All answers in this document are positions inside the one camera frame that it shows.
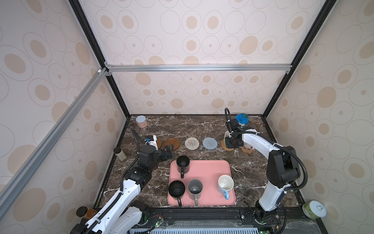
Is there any green mug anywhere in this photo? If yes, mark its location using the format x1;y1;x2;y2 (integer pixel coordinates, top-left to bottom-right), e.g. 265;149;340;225
224;131;230;143

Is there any cork paw coaster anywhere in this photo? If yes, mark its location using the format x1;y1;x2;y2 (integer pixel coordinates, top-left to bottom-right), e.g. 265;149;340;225
240;147;255;154

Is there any rattan woven coaster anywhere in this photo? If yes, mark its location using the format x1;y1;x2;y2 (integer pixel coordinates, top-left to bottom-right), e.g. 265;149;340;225
221;139;234;151

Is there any brown wooden coaster front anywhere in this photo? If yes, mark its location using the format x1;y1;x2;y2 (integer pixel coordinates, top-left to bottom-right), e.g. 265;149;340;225
165;137;181;150

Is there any brown wooden coaster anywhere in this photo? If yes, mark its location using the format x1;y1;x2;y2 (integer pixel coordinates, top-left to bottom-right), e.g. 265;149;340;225
165;137;181;150
156;139;162;149

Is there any black mug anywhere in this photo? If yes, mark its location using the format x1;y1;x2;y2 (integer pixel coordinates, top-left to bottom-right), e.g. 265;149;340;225
168;180;186;207
176;156;190;179

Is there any blue woven coaster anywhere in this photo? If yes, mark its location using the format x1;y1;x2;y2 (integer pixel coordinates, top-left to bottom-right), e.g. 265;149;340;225
203;137;218;150

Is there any multicolour woven coaster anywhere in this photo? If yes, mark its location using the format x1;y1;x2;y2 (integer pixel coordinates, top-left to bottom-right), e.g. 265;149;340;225
185;137;200;150

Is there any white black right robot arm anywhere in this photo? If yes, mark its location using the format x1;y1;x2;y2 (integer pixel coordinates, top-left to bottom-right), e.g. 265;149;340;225
225;108;308;214

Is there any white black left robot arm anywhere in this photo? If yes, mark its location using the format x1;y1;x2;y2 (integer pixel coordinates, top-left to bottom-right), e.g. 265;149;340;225
71;128;175;234

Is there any white cup blue lid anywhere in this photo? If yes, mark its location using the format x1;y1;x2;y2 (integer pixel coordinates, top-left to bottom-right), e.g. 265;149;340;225
235;113;249;126

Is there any pink jar grey lid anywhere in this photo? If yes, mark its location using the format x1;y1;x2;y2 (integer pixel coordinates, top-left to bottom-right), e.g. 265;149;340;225
135;115;148;128

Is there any pink plastic tray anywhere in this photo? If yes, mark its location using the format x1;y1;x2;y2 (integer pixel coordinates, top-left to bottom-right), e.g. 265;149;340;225
168;160;236;207

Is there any small bottle black cap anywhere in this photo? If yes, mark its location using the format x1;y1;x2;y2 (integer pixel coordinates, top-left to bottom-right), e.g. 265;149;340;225
113;147;127;161

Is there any grey mug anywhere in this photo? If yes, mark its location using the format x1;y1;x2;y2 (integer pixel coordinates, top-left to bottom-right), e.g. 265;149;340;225
188;179;203;206

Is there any amber jar black lid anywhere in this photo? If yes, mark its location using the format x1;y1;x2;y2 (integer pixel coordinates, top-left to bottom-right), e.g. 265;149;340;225
76;206;98;219

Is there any green can white lid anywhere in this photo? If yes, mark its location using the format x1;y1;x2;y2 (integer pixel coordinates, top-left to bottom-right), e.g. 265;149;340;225
302;200;327;219

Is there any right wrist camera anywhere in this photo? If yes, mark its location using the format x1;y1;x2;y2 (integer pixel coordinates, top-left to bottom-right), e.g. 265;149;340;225
226;119;251;133

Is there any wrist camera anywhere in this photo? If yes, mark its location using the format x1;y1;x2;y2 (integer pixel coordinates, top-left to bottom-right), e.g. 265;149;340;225
145;135;158;150
226;119;251;133

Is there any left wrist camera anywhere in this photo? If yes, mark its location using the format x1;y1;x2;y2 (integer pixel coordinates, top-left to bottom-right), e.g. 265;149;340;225
145;135;158;150

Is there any blue handled white mug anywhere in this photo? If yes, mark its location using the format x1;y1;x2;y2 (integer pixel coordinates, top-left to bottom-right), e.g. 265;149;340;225
217;175;234;200

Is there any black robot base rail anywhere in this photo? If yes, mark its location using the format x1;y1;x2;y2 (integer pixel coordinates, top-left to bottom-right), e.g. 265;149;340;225
75;206;328;234

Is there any silver aluminium frame bar rear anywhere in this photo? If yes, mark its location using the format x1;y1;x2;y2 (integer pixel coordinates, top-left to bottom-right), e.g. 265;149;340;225
98;63;292;75

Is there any silver aluminium frame bar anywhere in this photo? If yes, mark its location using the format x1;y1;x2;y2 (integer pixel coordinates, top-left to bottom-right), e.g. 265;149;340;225
98;63;292;75
1;67;108;219

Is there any silver aluminium frame bar left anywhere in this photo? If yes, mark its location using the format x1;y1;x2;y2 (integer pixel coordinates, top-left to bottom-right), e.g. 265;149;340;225
1;67;108;219

